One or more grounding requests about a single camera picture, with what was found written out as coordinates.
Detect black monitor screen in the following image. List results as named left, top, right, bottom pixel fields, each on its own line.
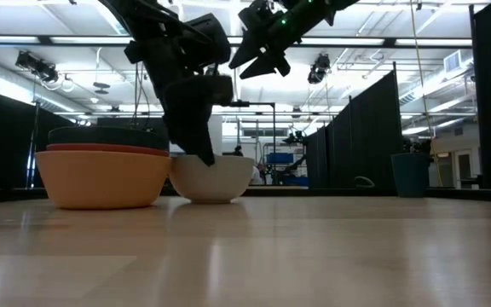
left=96, top=117, right=170, bottom=130

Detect white round pillar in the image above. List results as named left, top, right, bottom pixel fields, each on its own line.
left=209, top=114, right=225, bottom=155

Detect person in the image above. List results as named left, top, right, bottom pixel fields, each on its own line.
left=249, top=165, right=264, bottom=186

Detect hanging black cables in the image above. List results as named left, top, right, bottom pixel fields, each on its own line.
left=130, top=61, right=152, bottom=129

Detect blue crate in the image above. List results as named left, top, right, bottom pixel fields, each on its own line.
left=265, top=152, right=294, bottom=165

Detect dark grey plastic bowl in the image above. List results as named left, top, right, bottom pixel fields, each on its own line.
left=48, top=125, right=170, bottom=151

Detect red plastic bowl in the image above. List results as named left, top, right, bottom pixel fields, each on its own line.
left=45, top=142, right=170, bottom=158

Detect black metal frame stand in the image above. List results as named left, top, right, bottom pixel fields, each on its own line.
left=228, top=100, right=277, bottom=184

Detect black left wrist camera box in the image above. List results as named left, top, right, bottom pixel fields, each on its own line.
left=183, top=12, right=233, bottom=72

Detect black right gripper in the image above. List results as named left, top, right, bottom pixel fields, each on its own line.
left=229, top=0, right=336, bottom=80

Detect black stage light fixture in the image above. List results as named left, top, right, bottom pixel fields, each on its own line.
left=14, top=49, right=59, bottom=83

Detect white plastic bowl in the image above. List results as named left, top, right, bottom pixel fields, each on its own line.
left=169, top=153, right=256, bottom=205

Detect white wall air vent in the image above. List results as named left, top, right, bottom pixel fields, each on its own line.
left=443, top=49, right=473, bottom=73

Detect black ceiling spotlight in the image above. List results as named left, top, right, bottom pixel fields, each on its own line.
left=307, top=54, right=331, bottom=84

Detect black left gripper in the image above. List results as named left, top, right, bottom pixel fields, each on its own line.
left=124, top=38, right=234, bottom=167

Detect orange plastic bowl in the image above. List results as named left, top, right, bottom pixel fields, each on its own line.
left=35, top=150, right=173, bottom=211

